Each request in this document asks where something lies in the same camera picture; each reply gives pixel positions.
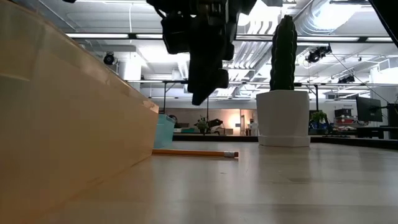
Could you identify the green translucent plastic bin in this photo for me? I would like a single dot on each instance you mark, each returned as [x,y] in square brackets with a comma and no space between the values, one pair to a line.
[164,130]

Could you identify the white plant pot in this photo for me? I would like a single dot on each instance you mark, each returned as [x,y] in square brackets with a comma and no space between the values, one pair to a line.
[283,118]

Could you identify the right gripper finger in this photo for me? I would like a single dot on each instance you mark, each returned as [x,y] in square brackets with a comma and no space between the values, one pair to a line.
[206,82]

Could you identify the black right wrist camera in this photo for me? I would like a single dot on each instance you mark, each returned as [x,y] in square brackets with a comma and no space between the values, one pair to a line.
[175,34]

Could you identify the cardboard box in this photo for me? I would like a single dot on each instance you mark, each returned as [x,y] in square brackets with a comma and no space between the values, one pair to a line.
[225,131]

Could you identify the orange pencil with eraser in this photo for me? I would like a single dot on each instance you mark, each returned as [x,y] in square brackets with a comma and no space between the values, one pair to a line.
[192,152]

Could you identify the red and white boxes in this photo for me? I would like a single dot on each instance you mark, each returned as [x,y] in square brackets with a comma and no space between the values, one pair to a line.
[343,118]

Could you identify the dark desk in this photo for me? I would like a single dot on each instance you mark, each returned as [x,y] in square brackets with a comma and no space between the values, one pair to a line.
[373,132]

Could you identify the long ceiling light strip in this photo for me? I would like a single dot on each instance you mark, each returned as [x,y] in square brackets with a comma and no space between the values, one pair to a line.
[99,35]

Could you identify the orange translucent plastic bin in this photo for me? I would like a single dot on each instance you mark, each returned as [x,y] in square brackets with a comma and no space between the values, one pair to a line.
[62,124]

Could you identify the black ceiling camera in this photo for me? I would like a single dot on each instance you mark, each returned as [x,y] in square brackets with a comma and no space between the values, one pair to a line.
[346,79]
[317,54]

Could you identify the silver ventilation duct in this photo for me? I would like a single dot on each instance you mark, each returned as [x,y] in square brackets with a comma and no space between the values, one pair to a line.
[306,18]

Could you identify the green cactus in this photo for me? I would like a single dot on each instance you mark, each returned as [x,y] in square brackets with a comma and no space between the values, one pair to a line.
[283,56]

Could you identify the small green plant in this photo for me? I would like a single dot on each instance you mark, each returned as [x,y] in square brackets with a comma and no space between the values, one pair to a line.
[202,125]

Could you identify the green leafy plant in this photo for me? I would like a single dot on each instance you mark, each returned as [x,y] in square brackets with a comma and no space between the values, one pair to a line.
[318,116]

